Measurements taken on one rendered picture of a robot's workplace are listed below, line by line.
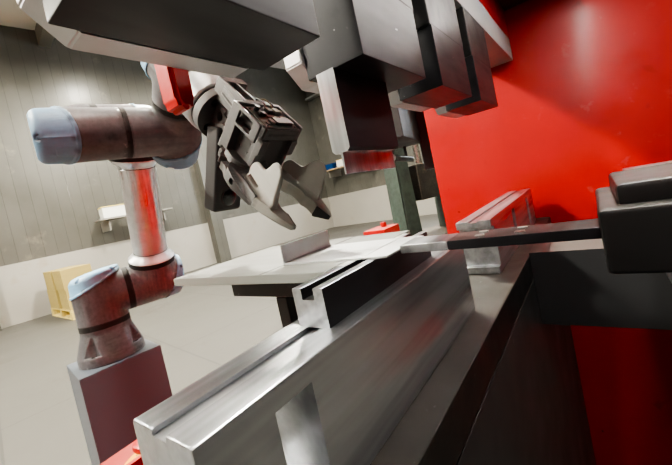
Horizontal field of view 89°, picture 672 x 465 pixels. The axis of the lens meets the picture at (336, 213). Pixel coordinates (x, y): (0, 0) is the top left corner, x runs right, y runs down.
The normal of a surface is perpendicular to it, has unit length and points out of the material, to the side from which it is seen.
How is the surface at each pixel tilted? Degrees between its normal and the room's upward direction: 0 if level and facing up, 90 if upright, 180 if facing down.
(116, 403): 90
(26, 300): 90
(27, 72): 90
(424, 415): 0
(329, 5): 90
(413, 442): 0
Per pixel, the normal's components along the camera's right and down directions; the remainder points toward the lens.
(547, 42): -0.58, 0.16
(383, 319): 0.78, -0.14
